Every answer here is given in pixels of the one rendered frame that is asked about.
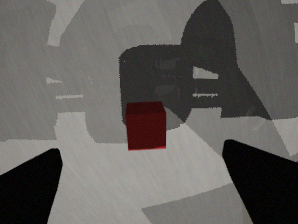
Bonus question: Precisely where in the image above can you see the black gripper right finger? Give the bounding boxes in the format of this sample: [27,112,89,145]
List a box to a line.
[222,140,298,224]

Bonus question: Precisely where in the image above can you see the red block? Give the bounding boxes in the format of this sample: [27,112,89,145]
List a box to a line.
[125,101,166,151]

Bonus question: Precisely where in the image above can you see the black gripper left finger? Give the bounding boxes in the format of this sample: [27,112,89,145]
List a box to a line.
[0,148,63,224]

